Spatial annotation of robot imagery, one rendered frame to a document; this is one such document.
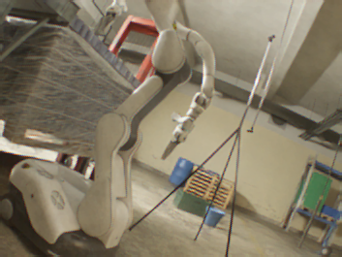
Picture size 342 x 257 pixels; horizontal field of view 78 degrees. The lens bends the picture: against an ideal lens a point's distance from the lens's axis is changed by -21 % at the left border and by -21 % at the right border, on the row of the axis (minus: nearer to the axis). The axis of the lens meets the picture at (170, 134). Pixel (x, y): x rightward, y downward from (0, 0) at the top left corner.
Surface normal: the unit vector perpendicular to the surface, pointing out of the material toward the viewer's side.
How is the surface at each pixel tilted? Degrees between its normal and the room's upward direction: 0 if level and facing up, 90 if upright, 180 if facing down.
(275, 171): 90
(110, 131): 90
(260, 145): 90
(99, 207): 90
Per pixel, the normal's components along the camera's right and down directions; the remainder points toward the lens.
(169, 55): -0.25, -0.21
